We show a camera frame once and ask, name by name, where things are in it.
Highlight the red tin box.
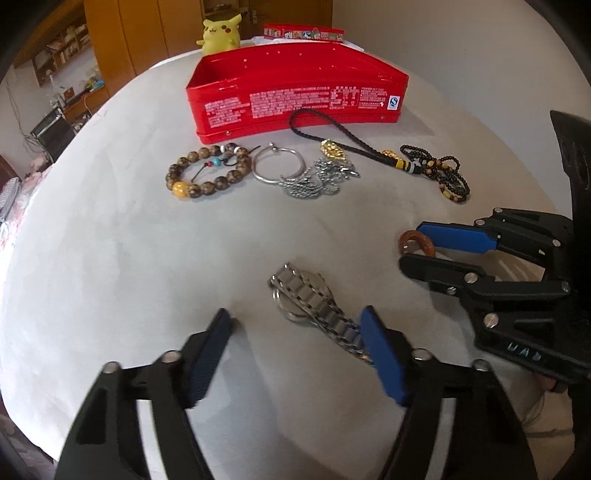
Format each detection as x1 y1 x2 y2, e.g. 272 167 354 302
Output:
185 42 409 145

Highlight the brown ring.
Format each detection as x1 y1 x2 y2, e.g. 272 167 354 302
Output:
398 231 435 258

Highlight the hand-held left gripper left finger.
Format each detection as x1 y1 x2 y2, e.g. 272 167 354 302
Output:
54 308 234 480

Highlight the wooden desk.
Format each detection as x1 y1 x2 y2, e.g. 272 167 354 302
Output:
60 87 112 126

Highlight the black braided cord charm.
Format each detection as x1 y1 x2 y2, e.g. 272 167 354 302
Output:
289 110 419 175

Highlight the black desk device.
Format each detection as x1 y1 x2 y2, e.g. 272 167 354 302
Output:
30 108 77 162

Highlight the yellow plush toy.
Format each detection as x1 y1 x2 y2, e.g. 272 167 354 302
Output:
196 13 243 55

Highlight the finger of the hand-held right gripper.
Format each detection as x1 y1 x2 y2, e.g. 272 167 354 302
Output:
398 255 572 304
416 208 574 273

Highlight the silver metal watch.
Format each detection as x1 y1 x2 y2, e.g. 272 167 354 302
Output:
269 262 372 365

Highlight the silver bangle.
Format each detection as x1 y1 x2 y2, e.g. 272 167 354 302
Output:
252 143 305 184

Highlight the wooden wardrobe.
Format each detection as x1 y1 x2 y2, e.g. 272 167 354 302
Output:
83 0 259 100

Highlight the brown wooden bead bracelet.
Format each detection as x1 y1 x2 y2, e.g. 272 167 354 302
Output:
166 144 262 201

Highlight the dark bead necklace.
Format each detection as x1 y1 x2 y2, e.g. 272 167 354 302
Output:
399 144 472 205

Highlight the wooden bookshelf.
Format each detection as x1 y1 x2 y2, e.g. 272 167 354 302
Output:
14 14 93 86

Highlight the red tin lid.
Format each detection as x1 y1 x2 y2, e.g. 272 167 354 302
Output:
262 23 346 43

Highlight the silver ball chain necklace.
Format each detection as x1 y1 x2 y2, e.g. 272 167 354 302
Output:
281 157 361 199

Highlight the gold charm pendant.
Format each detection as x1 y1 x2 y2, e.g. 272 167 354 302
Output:
321 138 350 163

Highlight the floral blanket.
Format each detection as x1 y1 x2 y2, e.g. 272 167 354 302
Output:
0 157 47 324

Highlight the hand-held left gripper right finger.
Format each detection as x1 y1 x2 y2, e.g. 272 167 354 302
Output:
359 305 539 480

